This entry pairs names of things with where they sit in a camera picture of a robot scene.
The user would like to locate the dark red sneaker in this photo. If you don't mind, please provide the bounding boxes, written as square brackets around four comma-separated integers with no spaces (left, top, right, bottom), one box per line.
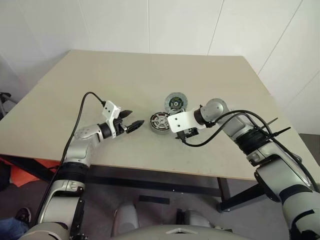
[15,207,32,224]

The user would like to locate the grey robot leg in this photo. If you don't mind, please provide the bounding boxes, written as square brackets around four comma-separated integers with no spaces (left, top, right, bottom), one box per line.
[176,208,214,229]
[113,202,140,236]

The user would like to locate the black grey chair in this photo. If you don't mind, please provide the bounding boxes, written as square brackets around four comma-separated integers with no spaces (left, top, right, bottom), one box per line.
[0,91,19,120]

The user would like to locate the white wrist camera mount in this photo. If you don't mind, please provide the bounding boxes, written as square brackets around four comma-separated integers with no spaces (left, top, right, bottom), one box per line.
[167,109,209,134]
[101,100,122,139]

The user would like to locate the black zip tie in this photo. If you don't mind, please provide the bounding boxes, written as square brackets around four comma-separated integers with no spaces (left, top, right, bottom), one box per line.
[261,117,279,131]
[270,126,292,138]

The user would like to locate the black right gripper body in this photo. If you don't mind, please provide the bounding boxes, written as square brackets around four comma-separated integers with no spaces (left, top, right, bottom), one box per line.
[174,127,200,143]

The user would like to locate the grey left robot leg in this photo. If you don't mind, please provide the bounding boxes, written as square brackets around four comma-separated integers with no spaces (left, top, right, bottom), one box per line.
[113,202,140,236]

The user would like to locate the person's blue jeans leg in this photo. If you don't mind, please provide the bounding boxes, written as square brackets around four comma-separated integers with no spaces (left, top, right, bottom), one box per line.
[0,216,30,239]

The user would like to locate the grey right robot leg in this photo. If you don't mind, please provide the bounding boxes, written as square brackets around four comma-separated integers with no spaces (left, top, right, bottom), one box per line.
[176,208,214,229]

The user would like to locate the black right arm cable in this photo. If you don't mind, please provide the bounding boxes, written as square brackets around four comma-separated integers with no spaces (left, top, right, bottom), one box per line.
[181,109,320,195]

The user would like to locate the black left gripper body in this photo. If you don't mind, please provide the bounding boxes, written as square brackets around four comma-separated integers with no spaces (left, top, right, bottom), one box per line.
[113,117,130,136]

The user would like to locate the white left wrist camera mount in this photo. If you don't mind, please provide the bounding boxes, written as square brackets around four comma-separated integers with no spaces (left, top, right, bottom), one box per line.
[101,100,122,139]

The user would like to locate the grey robot torso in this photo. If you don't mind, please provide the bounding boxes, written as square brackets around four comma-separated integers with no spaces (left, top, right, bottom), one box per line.
[109,223,241,240]

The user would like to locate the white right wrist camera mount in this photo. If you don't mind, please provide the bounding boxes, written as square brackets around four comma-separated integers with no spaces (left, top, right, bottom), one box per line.
[167,109,209,134]

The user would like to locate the orange fabric item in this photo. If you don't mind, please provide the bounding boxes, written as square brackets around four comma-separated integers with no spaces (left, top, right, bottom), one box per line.
[9,159,60,188]

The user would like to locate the silver finned motor end cover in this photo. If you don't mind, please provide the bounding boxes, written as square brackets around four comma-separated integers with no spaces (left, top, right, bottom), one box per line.
[163,92,187,114]

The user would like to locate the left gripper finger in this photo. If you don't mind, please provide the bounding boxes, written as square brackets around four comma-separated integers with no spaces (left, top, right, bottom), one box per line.
[119,108,133,119]
[126,119,146,135]

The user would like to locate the red-brown toothed gear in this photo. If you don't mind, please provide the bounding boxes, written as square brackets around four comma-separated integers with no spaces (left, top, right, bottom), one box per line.
[149,112,172,136]

